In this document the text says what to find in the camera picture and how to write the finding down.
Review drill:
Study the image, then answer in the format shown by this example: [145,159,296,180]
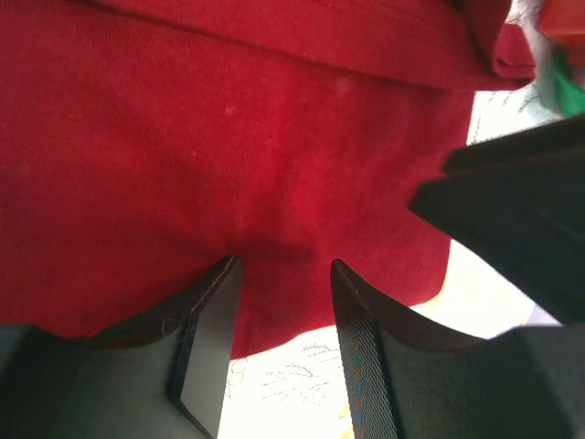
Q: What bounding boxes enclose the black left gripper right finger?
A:
[330,260,584,438]

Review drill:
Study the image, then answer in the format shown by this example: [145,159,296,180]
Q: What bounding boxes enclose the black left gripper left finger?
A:
[1,257,241,438]

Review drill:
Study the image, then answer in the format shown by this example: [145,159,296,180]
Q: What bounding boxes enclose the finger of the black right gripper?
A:
[409,180,584,325]
[441,115,584,192]

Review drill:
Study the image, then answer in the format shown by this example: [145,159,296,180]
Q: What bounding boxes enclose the dark red t-shirt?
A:
[1,1,535,358]

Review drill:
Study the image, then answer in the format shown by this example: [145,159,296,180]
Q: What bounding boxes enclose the green t-shirt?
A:
[550,50,584,117]

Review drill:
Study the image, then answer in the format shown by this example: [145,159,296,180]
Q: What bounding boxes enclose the red plastic bin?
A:
[538,0,585,48]

